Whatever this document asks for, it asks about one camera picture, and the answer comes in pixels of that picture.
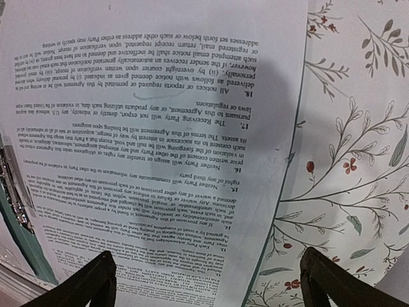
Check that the white paper stack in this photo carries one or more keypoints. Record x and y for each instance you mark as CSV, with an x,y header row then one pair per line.
x,y
153,144

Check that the floral patterned table mat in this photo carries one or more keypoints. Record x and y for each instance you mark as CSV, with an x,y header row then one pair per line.
x,y
346,189

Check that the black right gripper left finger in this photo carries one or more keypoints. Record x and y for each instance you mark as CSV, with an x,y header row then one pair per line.
x,y
92,285

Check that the metal folder clip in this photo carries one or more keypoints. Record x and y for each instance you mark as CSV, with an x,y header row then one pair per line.
x,y
16,190

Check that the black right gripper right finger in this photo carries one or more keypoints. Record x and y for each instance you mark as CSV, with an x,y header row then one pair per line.
x,y
323,281

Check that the white printed paper sheet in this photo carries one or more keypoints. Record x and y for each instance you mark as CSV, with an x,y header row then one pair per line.
x,y
18,276

